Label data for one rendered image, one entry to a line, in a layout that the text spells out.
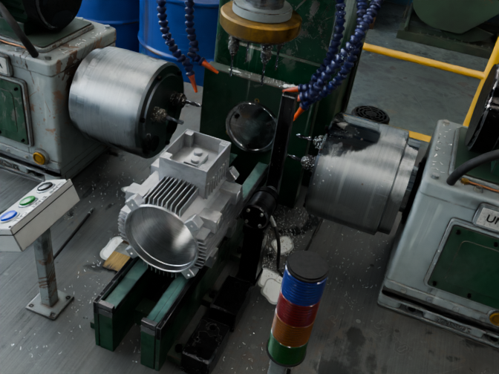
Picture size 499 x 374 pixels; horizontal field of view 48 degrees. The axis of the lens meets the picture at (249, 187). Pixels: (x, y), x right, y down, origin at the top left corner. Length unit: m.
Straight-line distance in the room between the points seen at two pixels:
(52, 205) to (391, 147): 0.69
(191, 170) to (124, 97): 0.35
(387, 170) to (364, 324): 0.35
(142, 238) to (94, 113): 0.37
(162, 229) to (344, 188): 0.40
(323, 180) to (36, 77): 0.72
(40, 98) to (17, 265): 0.40
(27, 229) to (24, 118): 0.50
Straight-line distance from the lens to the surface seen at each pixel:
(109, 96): 1.36
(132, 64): 1.38
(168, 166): 1.07
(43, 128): 1.50
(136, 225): 1.14
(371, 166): 1.19
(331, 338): 1.25
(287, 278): 0.77
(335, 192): 1.20
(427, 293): 1.31
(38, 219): 1.07
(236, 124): 1.46
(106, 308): 1.09
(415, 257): 1.25
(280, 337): 0.85
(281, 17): 1.22
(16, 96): 1.48
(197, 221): 1.02
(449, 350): 1.33
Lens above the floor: 1.74
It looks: 36 degrees down
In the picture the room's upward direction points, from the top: 9 degrees clockwise
